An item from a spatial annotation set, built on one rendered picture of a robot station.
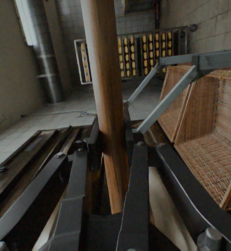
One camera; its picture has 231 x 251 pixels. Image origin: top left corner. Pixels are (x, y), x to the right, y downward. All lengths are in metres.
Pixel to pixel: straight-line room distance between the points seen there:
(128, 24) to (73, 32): 1.47
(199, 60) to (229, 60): 0.08
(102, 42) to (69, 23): 5.20
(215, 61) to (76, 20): 4.91
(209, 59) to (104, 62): 0.45
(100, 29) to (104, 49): 0.02
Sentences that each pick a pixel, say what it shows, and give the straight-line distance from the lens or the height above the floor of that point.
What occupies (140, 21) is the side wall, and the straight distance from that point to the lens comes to 5.26.
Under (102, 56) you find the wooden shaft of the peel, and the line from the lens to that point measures 0.17.
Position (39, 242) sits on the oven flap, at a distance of 0.85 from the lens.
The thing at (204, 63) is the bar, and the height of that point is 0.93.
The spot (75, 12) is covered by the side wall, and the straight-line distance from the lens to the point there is 5.38.
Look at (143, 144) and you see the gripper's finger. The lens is 0.16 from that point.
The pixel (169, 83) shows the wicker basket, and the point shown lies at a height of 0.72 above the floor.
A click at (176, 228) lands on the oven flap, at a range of 0.79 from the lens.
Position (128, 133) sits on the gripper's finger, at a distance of 0.17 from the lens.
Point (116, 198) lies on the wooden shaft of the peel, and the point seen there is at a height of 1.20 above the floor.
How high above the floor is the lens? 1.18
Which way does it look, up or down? 3 degrees up
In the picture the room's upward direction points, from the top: 96 degrees counter-clockwise
